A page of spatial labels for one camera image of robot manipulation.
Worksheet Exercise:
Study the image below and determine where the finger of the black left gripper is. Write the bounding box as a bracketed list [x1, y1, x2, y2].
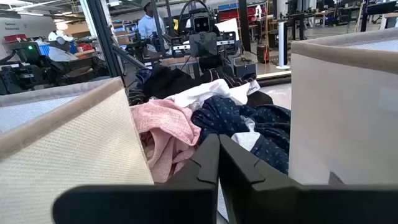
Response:
[203, 32, 219, 58]
[188, 32, 205, 58]

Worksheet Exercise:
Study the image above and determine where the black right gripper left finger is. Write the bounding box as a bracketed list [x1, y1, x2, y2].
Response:
[52, 133, 221, 224]

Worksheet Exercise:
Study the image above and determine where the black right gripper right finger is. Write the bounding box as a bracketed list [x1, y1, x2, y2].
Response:
[218, 134, 398, 224]

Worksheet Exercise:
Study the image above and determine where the black white-striped garment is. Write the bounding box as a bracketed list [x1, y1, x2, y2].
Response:
[200, 68, 258, 90]

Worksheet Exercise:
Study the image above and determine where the white garment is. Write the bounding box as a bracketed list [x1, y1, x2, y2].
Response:
[164, 78, 261, 112]

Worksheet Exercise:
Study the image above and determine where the navy dotted shirt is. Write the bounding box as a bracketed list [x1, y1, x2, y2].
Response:
[190, 95, 292, 175]

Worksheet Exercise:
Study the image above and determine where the pink knit shirt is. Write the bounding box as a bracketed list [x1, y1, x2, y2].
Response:
[130, 98, 202, 184]

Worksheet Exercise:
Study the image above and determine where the red storage bins shelf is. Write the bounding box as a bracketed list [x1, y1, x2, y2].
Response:
[217, 4, 268, 24]

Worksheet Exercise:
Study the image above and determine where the black control box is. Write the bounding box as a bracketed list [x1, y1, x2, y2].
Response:
[233, 57, 257, 78]

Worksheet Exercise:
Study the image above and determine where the person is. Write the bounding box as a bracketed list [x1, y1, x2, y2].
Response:
[137, 1, 170, 54]
[46, 29, 79, 62]

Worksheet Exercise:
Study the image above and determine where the beige fabric storage bin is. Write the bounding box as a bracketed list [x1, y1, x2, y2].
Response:
[288, 27, 398, 187]
[0, 77, 155, 224]

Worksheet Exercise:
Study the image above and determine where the brown cardboard box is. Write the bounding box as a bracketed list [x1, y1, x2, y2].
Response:
[63, 21, 91, 40]

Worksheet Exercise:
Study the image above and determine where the black robot workstation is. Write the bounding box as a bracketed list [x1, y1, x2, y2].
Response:
[0, 42, 111, 96]

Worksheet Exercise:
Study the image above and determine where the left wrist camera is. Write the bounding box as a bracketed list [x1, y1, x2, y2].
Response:
[190, 12, 213, 34]

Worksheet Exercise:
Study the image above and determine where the white pedestal stand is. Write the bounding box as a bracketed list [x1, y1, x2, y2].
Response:
[275, 21, 292, 70]

